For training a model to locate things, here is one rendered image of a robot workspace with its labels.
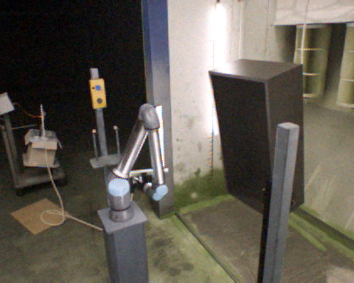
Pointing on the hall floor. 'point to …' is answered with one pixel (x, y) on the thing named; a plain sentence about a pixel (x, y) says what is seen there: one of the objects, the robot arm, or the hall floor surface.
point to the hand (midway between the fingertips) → (135, 175)
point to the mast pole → (280, 200)
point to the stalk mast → (102, 141)
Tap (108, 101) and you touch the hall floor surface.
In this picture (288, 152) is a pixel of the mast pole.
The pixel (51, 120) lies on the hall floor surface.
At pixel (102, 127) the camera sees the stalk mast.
